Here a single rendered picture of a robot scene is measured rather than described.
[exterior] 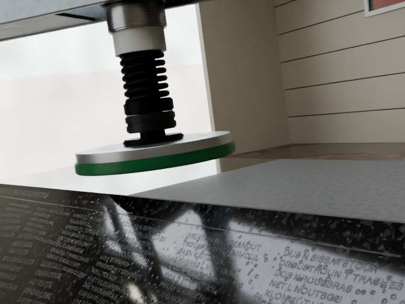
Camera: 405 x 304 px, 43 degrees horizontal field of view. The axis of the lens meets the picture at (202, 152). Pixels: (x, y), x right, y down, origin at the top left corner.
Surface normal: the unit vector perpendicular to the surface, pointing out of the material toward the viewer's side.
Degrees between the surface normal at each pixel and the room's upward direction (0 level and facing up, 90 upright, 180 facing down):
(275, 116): 90
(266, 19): 90
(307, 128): 90
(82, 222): 45
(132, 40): 90
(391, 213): 0
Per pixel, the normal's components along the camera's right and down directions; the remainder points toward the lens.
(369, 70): -0.84, 0.16
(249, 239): -0.63, -0.59
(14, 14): -0.41, 0.14
